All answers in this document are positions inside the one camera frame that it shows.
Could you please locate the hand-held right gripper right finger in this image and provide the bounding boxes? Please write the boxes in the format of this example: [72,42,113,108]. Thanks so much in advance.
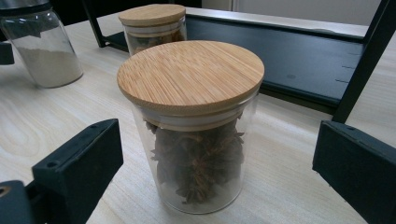
[312,119,396,224]

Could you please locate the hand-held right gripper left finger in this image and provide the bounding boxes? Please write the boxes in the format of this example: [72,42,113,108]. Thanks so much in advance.
[31,118,124,224]

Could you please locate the glass jar with white powder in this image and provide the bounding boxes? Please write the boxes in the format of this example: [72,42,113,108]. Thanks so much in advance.
[0,0,84,89]

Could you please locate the black metal rack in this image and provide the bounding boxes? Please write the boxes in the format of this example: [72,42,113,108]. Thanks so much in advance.
[81,0,396,124]

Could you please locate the star anise jar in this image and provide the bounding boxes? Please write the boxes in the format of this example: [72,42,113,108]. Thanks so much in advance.
[116,39,265,215]

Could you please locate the cinnamon jar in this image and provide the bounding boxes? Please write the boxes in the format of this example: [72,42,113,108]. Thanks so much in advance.
[118,3,188,57]

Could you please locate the black curtain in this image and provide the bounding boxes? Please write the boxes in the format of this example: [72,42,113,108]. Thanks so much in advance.
[49,0,203,17]

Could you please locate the white desk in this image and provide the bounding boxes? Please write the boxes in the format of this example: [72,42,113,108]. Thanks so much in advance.
[201,0,383,26]

